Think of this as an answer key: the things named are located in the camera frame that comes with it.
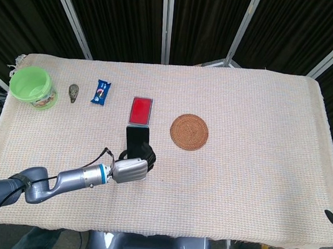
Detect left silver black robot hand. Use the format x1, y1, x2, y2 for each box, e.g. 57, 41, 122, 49
109, 139, 158, 187

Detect black smartphone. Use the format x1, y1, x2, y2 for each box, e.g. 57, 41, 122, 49
123, 124, 151, 160

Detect blue snack packet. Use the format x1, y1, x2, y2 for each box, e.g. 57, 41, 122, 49
90, 78, 113, 107

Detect red stamp pad box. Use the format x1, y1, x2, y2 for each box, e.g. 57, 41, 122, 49
127, 95, 154, 127

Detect round woven rattan coaster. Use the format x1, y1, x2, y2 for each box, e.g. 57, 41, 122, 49
169, 112, 210, 153

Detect small metal skull figurine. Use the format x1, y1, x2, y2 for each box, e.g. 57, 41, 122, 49
67, 83, 80, 104

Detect beige woven tablecloth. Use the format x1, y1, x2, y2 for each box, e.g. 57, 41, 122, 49
0, 48, 333, 249

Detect blue jeans leg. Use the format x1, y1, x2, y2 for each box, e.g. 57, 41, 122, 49
15, 224, 64, 249

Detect green plastic bucket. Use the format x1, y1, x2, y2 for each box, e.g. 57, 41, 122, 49
7, 64, 60, 112

